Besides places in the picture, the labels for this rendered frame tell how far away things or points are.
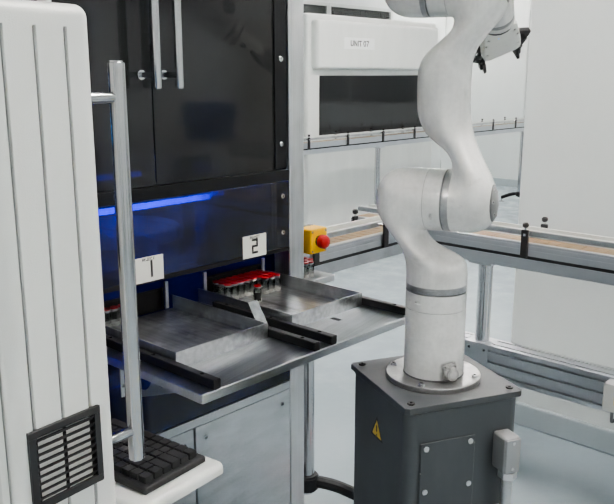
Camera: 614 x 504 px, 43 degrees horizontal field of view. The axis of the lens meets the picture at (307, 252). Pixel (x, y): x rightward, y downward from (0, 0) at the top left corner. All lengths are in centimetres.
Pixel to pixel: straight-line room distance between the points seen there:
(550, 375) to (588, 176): 85
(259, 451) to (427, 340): 86
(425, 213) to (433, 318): 21
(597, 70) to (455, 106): 169
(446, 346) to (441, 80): 51
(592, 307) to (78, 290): 244
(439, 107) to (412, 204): 19
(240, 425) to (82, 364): 110
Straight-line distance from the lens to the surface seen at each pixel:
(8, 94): 101
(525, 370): 273
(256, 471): 228
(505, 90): 1071
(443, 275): 150
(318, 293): 210
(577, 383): 266
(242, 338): 171
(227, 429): 214
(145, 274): 184
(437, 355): 155
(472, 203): 146
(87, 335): 112
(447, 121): 147
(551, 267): 257
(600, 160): 313
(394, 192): 150
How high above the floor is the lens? 146
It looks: 13 degrees down
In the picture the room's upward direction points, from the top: straight up
